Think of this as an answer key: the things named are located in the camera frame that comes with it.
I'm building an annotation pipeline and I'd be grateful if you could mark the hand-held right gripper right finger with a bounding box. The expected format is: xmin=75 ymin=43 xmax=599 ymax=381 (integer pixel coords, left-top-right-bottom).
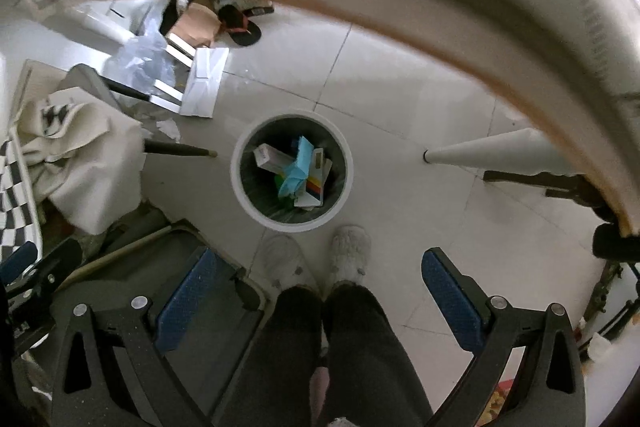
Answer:
xmin=421 ymin=248 xmax=587 ymax=427

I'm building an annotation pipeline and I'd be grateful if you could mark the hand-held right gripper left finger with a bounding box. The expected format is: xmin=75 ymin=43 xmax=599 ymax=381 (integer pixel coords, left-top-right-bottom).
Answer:
xmin=50 ymin=247 xmax=218 ymax=427

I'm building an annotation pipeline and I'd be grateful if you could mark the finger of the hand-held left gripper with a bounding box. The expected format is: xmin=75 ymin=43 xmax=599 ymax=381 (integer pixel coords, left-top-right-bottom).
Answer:
xmin=0 ymin=241 xmax=40 ymax=283
xmin=22 ymin=237 xmax=83 ymax=304

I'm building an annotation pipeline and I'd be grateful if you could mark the round white trash bin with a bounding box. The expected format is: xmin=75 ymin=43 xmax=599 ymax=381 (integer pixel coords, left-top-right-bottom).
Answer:
xmin=230 ymin=108 xmax=355 ymax=234

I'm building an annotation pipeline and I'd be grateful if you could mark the long white box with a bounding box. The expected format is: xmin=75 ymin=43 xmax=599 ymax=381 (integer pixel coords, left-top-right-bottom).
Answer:
xmin=252 ymin=143 xmax=301 ymax=172

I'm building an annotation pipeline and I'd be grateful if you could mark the white box with rainbow stripes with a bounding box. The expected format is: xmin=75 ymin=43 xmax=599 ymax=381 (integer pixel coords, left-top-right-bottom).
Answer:
xmin=294 ymin=148 xmax=333 ymax=208

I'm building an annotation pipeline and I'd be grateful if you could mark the teal and green plastic bag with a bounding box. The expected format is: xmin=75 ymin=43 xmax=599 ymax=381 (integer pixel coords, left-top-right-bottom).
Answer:
xmin=277 ymin=136 xmax=316 ymax=198

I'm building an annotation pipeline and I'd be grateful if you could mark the black and white checkered cloth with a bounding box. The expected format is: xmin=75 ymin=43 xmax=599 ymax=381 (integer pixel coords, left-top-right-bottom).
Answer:
xmin=0 ymin=139 xmax=43 ymax=248

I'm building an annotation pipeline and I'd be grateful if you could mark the person's right leg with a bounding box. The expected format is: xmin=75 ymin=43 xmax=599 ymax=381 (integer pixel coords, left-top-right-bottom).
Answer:
xmin=320 ymin=284 xmax=436 ymax=427

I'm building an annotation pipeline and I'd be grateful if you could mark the person's leg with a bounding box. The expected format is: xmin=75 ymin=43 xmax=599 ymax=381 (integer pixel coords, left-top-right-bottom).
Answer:
xmin=260 ymin=287 xmax=326 ymax=427
xmin=320 ymin=284 xmax=436 ymax=427

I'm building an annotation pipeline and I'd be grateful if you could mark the white fuzzy slipper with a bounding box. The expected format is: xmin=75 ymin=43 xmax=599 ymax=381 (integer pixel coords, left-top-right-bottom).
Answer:
xmin=262 ymin=234 xmax=313 ymax=293
xmin=329 ymin=225 xmax=372 ymax=288

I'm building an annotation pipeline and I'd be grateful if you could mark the checkered and beige cloth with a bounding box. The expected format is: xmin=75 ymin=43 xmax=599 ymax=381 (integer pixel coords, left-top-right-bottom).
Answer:
xmin=10 ymin=87 xmax=147 ymax=235

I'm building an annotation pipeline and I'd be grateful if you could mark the person's left leg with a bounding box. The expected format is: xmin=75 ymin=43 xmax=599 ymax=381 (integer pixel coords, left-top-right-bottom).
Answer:
xmin=260 ymin=287 xmax=326 ymax=427

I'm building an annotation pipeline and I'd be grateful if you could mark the grey chair with black legs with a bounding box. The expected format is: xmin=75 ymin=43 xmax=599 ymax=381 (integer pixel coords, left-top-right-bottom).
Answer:
xmin=55 ymin=63 xmax=218 ymax=158

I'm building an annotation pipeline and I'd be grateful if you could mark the crumpled white paper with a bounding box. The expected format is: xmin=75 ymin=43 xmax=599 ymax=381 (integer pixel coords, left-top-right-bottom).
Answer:
xmin=150 ymin=117 xmax=182 ymax=142

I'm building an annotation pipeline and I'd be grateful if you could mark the white flat box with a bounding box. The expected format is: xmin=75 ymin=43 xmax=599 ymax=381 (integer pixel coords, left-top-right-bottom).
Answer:
xmin=179 ymin=47 xmax=230 ymax=118

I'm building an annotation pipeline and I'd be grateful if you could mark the clear plastic bag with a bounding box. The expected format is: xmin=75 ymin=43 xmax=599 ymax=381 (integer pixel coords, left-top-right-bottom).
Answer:
xmin=102 ymin=19 xmax=176 ymax=92

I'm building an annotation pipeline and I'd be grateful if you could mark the black slipper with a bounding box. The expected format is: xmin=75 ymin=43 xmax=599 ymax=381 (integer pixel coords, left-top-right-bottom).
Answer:
xmin=215 ymin=0 xmax=263 ymax=46

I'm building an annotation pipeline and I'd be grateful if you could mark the brown paper bag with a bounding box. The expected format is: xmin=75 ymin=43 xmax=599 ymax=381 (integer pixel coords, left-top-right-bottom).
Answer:
xmin=167 ymin=2 xmax=223 ymax=50

